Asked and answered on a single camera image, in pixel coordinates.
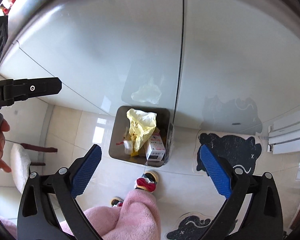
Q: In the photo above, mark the yellow paper wrapper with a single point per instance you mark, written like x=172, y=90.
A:
x=142, y=126

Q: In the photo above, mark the pink fleece trouser leg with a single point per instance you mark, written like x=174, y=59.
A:
x=138, y=218

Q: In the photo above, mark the red clear snack wrapper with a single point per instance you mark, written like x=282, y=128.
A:
x=127, y=142

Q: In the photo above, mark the red bow slipper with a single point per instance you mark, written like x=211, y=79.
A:
x=147, y=182
x=116, y=202

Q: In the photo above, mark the white cushioned wooden chair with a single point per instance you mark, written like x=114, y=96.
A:
x=21, y=162

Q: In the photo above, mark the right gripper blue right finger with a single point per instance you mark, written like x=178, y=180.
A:
x=219, y=177

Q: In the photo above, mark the left hand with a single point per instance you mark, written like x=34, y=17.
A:
x=3, y=128

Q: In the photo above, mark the black bear floor mat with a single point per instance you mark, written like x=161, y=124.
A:
x=237, y=151

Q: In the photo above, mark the dark square trash bin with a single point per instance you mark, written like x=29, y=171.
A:
x=121, y=128

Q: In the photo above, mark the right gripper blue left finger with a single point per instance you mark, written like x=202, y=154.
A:
x=82, y=170

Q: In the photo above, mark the pink white carton box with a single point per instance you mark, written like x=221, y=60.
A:
x=154, y=148

